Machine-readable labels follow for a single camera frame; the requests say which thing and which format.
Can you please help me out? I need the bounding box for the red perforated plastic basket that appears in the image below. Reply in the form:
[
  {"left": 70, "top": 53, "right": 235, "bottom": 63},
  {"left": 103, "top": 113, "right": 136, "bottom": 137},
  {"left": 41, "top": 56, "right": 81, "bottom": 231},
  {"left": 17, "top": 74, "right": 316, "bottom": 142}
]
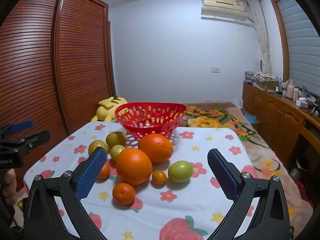
[{"left": 115, "top": 102, "right": 187, "bottom": 140}]

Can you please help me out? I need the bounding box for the wall air conditioner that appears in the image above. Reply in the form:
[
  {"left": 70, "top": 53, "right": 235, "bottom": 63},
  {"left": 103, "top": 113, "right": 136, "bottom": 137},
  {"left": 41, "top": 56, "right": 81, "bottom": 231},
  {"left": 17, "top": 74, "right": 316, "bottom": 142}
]
[{"left": 201, "top": 0, "right": 251, "bottom": 22}]

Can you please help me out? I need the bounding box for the dark trash bin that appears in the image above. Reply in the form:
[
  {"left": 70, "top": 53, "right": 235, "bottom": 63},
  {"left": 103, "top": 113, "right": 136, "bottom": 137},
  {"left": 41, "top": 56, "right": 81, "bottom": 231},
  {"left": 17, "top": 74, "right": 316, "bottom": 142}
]
[{"left": 290, "top": 157, "right": 310, "bottom": 181}]

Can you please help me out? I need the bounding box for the white floral tablecloth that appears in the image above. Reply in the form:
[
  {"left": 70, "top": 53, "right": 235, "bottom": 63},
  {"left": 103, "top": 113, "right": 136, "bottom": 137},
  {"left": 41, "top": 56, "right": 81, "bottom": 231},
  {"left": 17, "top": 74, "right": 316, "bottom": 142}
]
[{"left": 12, "top": 121, "right": 314, "bottom": 240}]

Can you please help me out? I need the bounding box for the floral bed blanket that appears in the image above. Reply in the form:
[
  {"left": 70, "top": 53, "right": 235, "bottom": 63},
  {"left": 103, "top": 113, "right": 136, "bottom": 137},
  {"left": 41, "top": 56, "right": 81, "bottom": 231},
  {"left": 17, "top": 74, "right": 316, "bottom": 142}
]
[{"left": 179, "top": 102, "right": 314, "bottom": 230}]

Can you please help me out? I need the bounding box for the pink tissue box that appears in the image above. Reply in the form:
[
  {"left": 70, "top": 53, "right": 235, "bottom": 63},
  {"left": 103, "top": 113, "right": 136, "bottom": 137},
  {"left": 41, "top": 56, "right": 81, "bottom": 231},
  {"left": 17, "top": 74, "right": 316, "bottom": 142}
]
[{"left": 296, "top": 97, "right": 311, "bottom": 108}]

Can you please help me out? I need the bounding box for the small mandarin orange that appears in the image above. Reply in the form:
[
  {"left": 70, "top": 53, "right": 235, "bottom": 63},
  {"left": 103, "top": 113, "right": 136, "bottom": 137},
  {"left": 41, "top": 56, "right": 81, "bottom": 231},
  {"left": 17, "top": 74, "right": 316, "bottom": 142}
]
[
  {"left": 97, "top": 164, "right": 111, "bottom": 180},
  {"left": 152, "top": 170, "right": 167, "bottom": 185}
]

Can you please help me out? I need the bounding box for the blue paper piece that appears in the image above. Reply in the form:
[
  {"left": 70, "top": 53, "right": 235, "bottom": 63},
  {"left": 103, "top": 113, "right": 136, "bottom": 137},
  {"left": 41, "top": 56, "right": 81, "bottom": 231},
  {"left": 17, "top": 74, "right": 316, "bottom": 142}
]
[{"left": 243, "top": 113, "right": 256, "bottom": 125}]

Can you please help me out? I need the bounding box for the dark yellow-green round fruit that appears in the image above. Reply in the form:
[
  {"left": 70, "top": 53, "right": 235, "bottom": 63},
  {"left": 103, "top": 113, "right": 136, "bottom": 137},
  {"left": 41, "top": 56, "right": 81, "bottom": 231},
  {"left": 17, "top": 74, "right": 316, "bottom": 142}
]
[{"left": 106, "top": 131, "right": 127, "bottom": 147}]

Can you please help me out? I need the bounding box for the large orange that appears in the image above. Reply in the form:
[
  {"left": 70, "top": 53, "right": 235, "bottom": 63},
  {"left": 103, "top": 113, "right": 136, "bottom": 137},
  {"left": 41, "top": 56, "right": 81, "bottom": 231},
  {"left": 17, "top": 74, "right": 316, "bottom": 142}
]
[
  {"left": 138, "top": 133, "right": 174, "bottom": 164},
  {"left": 115, "top": 147, "right": 153, "bottom": 186}
]

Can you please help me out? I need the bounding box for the green round fruit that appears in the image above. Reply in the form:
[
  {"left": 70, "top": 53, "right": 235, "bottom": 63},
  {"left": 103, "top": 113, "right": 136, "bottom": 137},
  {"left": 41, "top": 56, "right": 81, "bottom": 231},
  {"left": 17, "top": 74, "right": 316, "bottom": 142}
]
[{"left": 167, "top": 160, "right": 194, "bottom": 183}]

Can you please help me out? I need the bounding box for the grey window blind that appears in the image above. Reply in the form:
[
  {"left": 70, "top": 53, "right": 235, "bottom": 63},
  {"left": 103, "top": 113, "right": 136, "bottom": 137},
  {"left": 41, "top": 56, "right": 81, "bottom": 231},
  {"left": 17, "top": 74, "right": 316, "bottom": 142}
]
[{"left": 274, "top": 0, "right": 320, "bottom": 99}]

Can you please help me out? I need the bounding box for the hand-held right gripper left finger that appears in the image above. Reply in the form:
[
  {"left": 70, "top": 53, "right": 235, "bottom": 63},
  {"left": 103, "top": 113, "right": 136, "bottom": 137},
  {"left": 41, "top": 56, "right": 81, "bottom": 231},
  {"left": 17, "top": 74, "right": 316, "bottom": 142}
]
[{"left": 23, "top": 146, "right": 108, "bottom": 240}]

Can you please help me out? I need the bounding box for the person's left hand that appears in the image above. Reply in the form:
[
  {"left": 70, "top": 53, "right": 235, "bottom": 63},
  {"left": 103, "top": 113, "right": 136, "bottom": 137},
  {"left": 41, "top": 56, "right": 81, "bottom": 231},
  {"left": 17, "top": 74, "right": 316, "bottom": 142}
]
[{"left": 2, "top": 168, "right": 18, "bottom": 198}]

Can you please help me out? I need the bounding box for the pink thermos bottle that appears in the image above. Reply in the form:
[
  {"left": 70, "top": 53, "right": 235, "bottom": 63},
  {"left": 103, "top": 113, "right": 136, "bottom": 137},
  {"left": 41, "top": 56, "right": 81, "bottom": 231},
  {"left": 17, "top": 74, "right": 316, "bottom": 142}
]
[{"left": 286, "top": 79, "right": 295, "bottom": 99}]

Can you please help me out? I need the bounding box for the brown wooden cabinet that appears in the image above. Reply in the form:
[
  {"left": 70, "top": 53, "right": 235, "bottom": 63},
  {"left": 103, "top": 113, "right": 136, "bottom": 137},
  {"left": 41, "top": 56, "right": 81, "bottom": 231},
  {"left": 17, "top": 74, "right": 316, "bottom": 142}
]
[{"left": 242, "top": 82, "right": 320, "bottom": 167}]

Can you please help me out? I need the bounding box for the patterned storage box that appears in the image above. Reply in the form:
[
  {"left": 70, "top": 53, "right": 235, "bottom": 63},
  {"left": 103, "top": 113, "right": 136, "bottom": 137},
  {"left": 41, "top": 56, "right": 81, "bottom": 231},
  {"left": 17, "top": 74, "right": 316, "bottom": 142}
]
[{"left": 253, "top": 72, "right": 280, "bottom": 92}]

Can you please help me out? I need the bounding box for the brown louvered wooden wardrobe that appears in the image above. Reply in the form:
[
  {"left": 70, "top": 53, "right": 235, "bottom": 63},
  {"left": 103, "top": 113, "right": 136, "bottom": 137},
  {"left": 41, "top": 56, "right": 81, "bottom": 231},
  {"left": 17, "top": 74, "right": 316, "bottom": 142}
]
[{"left": 0, "top": 0, "right": 117, "bottom": 180}]

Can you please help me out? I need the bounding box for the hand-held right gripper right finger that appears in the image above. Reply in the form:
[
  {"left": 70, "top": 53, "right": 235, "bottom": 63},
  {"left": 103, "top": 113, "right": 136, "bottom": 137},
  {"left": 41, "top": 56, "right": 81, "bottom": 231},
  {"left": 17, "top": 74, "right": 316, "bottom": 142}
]
[{"left": 207, "top": 148, "right": 292, "bottom": 240}]

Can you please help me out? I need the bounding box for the medium mandarin orange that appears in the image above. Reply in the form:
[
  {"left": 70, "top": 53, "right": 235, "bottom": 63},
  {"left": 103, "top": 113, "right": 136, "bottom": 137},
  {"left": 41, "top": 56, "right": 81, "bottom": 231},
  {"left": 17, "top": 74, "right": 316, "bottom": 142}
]
[{"left": 112, "top": 182, "right": 136, "bottom": 205}]

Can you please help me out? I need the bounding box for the group of toiletry bottles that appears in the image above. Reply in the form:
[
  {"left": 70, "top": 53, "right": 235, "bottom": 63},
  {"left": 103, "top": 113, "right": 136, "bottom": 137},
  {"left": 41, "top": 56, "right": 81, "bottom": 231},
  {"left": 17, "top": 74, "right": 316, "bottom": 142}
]
[{"left": 275, "top": 77, "right": 320, "bottom": 117}]

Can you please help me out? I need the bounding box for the yellow plush toy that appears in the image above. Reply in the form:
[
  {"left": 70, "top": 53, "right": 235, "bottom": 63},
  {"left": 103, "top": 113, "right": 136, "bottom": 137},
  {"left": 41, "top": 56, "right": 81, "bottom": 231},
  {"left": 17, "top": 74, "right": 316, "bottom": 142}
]
[{"left": 90, "top": 95, "right": 128, "bottom": 123}]

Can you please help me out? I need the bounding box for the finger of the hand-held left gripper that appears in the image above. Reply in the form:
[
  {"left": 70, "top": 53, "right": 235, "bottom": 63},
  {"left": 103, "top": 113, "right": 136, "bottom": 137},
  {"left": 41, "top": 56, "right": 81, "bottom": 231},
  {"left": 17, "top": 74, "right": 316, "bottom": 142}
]
[
  {"left": 0, "top": 120, "right": 34, "bottom": 140},
  {"left": 15, "top": 129, "right": 51, "bottom": 152}
]

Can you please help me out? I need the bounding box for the pale patterned curtain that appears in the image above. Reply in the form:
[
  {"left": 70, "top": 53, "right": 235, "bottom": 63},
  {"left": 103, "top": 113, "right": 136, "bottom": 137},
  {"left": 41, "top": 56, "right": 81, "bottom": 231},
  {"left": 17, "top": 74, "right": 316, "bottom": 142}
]
[{"left": 247, "top": 0, "right": 273, "bottom": 76}]

